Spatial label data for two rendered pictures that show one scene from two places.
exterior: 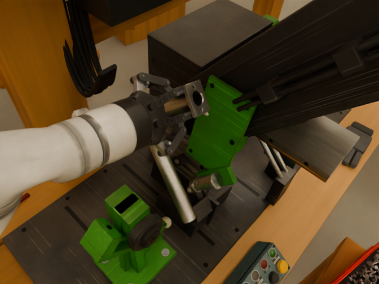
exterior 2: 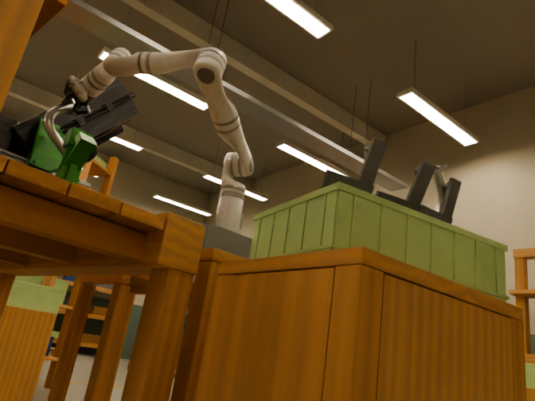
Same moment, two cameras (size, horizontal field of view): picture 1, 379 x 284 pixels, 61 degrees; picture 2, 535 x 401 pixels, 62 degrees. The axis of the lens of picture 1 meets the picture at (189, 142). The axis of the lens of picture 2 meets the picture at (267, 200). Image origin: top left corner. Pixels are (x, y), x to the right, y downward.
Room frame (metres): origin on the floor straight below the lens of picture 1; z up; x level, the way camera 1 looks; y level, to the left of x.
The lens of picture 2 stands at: (-0.53, 1.39, 0.56)
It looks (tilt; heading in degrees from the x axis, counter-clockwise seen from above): 19 degrees up; 276
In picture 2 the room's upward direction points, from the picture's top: 9 degrees clockwise
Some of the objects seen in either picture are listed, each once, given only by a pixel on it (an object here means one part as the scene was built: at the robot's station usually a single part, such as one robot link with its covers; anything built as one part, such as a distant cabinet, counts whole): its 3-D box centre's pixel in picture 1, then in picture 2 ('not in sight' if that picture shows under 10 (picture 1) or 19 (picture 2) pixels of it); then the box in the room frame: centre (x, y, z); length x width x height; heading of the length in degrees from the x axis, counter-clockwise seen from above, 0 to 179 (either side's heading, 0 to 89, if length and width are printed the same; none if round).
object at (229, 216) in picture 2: not in sight; (228, 213); (-0.23, -0.16, 1.03); 0.09 x 0.09 x 0.17; 52
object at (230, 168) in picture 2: not in sight; (235, 173); (-0.22, -0.16, 1.19); 0.09 x 0.09 x 0.17; 79
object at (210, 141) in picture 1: (226, 123); (46, 148); (0.49, -0.08, 1.17); 0.13 x 0.12 x 0.20; 142
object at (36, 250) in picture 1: (211, 162); not in sight; (0.59, -0.07, 0.89); 1.10 x 0.42 x 0.02; 142
